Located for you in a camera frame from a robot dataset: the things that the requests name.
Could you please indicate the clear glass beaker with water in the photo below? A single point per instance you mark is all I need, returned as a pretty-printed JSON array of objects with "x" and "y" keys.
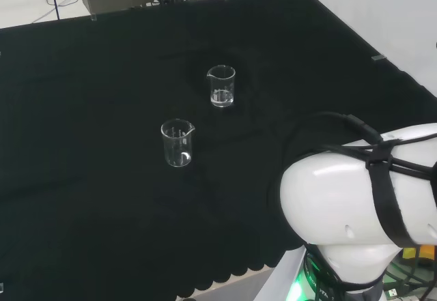
[{"x": 221, "y": 100}]

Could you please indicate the empty clear glass beaker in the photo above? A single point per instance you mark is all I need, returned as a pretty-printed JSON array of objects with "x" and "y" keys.
[{"x": 177, "y": 159}]

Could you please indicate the black bench cloth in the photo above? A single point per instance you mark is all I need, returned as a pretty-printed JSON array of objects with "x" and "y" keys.
[{"x": 102, "y": 144}]

